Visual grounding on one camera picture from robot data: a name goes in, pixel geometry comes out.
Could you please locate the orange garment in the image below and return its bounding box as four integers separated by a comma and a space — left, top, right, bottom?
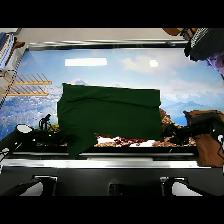
162, 27, 188, 37

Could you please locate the green T-shirt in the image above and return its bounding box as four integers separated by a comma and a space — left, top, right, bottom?
56, 82, 165, 158

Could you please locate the blue striped garment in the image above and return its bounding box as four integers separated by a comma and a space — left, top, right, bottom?
0, 31, 16, 73

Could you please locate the purple garment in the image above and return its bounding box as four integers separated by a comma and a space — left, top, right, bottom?
206, 51, 224, 79

